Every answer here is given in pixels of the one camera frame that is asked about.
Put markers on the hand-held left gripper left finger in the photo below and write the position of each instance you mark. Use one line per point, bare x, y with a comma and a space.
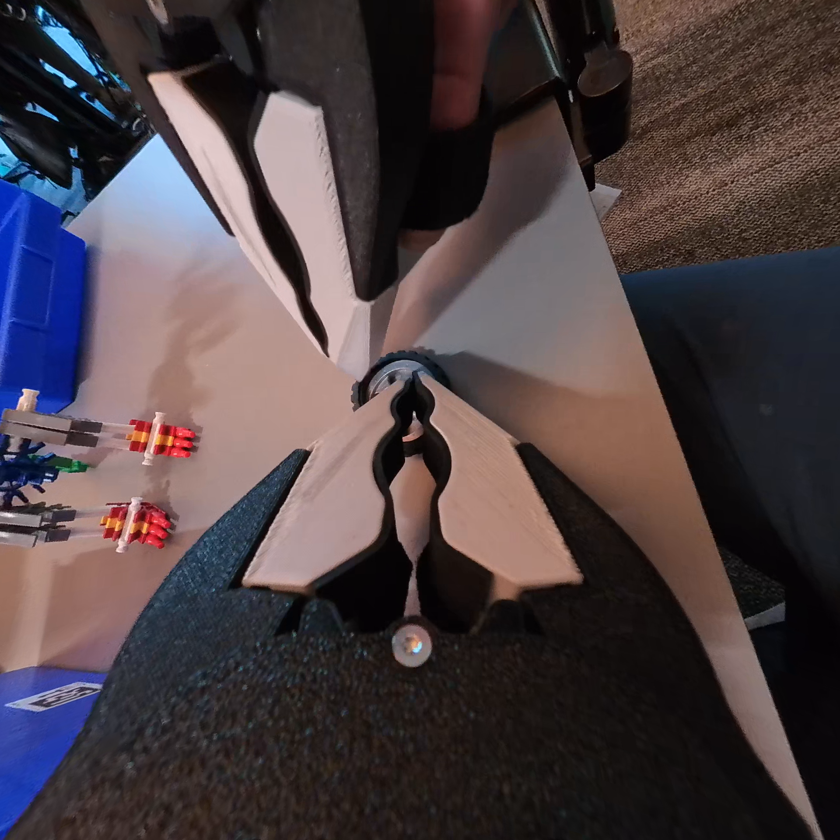
321, 518

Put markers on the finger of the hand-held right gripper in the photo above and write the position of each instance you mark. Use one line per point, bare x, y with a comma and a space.
295, 184
203, 151

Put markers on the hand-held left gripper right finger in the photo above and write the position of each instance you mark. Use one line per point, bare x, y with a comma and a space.
505, 518

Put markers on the grey toy wheel hub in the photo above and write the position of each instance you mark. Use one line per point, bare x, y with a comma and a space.
387, 380

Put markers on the black rubber toy tyre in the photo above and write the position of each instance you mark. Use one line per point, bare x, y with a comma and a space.
433, 364

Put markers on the colourful construction toy model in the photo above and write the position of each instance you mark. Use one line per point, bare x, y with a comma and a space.
39, 426

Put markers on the blue plastic parts bin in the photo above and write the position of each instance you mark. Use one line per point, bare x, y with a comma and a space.
39, 741

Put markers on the person's right hand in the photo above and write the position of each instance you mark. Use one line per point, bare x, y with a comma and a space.
459, 65

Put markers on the white table leg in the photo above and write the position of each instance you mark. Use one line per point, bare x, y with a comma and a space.
604, 200

